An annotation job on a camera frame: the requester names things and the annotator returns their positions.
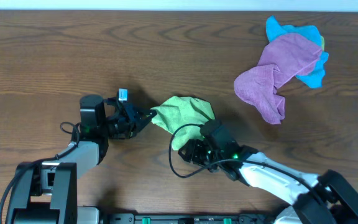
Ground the green microfiber cloth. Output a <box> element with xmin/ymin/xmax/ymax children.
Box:
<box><xmin>152</xmin><ymin>96</ymin><xmax>215</xmax><ymax>151</ymax></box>

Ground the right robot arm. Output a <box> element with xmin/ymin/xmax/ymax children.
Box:
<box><xmin>178</xmin><ymin>139</ymin><xmax>358</xmax><ymax>223</ymax></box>

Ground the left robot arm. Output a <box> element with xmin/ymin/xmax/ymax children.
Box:
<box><xmin>0</xmin><ymin>95</ymin><xmax>157</xmax><ymax>223</ymax></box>

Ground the purple microfiber cloth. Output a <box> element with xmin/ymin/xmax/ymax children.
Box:
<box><xmin>234</xmin><ymin>33</ymin><xmax>323</xmax><ymax>124</ymax></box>

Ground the blue microfiber cloth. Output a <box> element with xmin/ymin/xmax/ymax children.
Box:
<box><xmin>265</xmin><ymin>16</ymin><xmax>329</xmax><ymax>89</ymax></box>

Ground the right black cable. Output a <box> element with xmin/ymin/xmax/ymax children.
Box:
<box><xmin>168</xmin><ymin>123</ymin><xmax>326</xmax><ymax>206</ymax></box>

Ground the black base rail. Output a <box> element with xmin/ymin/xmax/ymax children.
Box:
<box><xmin>99</xmin><ymin>213</ymin><xmax>274</xmax><ymax>224</ymax></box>

